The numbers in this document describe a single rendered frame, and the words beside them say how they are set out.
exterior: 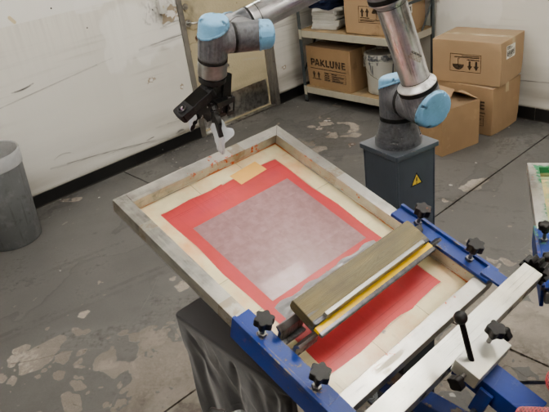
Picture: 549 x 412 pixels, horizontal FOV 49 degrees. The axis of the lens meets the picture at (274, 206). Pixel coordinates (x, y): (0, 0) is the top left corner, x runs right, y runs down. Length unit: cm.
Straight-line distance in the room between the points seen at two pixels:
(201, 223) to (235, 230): 9
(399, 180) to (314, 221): 46
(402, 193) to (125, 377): 171
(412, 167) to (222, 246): 76
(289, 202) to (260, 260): 24
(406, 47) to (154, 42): 374
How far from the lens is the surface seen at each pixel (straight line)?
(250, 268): 147
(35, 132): 490
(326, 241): 157
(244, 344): 132
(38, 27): 483
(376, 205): 165
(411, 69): 177
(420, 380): 126
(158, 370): 308
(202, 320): 173
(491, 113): 508
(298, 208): 164
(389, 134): 197
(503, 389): 132
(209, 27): 148
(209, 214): 159
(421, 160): 202
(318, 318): 128
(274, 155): 181
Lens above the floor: 200
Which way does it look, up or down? 28 degrees down
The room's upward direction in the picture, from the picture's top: 8 degrees counter-clockwise
